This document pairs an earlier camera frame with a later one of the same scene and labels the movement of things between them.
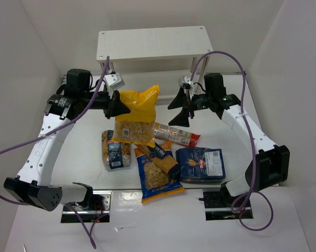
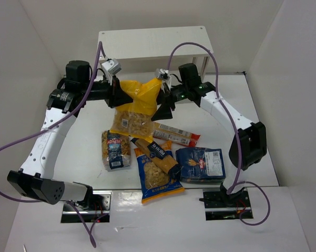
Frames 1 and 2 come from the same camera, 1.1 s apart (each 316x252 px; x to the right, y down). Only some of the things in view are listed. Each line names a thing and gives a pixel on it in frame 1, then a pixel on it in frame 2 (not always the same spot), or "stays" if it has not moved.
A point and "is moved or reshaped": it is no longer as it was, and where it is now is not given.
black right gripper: (190, 104) to (165, 97)
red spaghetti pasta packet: (168, 133) stays
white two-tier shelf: (123, 44) stays
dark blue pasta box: (201, 165) stays
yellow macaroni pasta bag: (138, 126) is moved or reshaped
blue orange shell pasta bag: (155, 180) stays
